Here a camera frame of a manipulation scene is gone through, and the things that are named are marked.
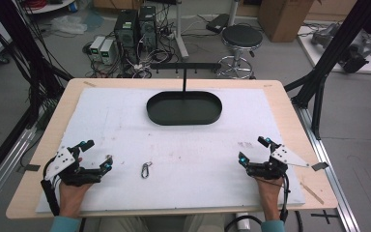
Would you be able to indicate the black tape piece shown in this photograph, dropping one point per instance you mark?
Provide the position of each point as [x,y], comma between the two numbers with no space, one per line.
[320,166]
[32,167]

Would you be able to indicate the person's left leg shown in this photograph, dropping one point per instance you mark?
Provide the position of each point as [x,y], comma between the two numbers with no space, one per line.
[122,225]

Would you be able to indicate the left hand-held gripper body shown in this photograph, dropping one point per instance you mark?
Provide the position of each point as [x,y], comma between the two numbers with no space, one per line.
[62,161]

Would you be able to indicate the person's right hand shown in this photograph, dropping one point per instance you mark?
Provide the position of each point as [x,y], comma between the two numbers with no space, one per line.
[270,191]

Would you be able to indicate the white foam mat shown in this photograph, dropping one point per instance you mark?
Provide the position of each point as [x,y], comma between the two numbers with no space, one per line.
[190,145]

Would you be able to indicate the person's right leg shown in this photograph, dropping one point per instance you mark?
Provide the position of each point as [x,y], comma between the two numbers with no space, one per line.
[204,224]

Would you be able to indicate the round white table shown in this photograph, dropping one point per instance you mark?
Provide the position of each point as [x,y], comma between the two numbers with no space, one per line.
[51,6]

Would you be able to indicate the black round stool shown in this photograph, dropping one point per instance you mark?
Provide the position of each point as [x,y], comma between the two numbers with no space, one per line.
[241,35]

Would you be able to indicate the white power supply unit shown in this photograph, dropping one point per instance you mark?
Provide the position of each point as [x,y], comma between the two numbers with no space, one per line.
[96,46]
[107,51]

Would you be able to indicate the black computer tower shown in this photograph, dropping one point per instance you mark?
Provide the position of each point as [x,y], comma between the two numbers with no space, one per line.
[126,32]
[148,25]

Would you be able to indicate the cardboard box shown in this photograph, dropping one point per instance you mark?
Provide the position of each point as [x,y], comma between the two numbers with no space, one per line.
[283,19]

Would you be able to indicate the grey robot part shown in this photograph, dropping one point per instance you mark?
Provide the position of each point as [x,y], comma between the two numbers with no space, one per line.
[323,34]

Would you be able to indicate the white board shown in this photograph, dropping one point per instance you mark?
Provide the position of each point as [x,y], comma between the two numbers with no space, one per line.
[312,54]

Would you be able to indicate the black metal frame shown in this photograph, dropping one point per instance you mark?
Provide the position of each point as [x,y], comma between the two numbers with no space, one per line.
[335,48]
[29,48]

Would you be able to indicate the silver carabiner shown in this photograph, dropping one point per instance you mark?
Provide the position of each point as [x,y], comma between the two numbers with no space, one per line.
[142,172]

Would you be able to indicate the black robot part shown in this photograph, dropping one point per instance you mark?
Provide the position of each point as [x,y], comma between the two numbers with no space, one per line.
[354,58]

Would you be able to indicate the black hook rack with tray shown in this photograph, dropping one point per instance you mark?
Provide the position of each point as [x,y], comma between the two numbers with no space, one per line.
[183,109]

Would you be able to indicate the wooden table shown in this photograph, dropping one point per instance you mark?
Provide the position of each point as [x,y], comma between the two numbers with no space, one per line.
[281,106]

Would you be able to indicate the black flat device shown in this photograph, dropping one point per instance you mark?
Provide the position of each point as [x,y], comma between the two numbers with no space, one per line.
[217,23]

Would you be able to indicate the aluminium rail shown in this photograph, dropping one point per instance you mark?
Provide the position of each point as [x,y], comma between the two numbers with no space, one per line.
[6,161]
[331,180]

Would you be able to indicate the person's left hand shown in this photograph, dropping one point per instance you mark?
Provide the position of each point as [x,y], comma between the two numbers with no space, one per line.
[71,196]

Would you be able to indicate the thin wooden stick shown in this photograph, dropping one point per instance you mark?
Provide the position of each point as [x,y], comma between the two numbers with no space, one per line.
[312,193]

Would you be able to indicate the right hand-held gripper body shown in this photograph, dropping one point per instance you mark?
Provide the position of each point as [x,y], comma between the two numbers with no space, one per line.
[285,156]

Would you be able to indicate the clear plastic bag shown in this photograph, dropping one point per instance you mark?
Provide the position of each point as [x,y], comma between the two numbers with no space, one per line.
[67,25]

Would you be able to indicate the person's leg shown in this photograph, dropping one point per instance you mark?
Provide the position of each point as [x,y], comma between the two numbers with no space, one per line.
[122,225]
[204,224]

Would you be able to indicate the white table leg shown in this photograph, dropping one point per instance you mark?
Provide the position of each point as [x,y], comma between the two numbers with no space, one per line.
[181,35]

